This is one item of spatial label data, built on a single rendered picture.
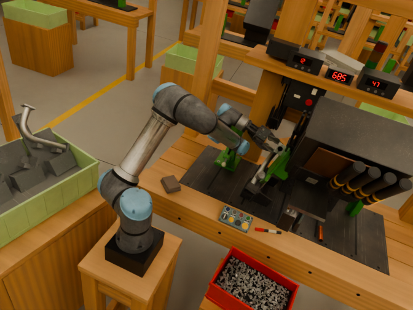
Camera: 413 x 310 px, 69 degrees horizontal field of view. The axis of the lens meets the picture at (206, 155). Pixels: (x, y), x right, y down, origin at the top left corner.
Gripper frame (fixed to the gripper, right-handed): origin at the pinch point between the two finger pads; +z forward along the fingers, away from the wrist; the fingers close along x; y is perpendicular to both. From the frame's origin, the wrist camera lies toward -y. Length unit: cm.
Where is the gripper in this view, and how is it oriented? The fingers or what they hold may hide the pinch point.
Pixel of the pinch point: (278, 149)
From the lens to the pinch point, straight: 154.3
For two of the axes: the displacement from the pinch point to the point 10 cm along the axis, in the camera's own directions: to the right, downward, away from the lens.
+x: 5.7, -8.2, 1.0
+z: 8.2, 5.7, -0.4
